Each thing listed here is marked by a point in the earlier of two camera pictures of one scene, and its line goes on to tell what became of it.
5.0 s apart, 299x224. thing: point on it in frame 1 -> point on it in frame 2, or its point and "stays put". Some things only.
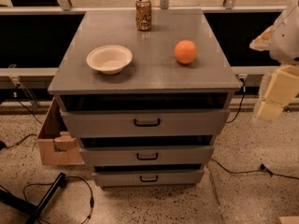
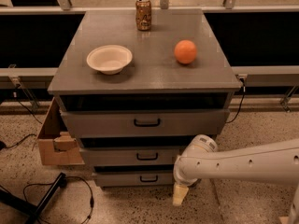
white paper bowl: [109, 59] stays put
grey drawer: [149, 155] stays put
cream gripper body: [286, 41] -> [183, 177]
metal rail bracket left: [12, 74] stays put
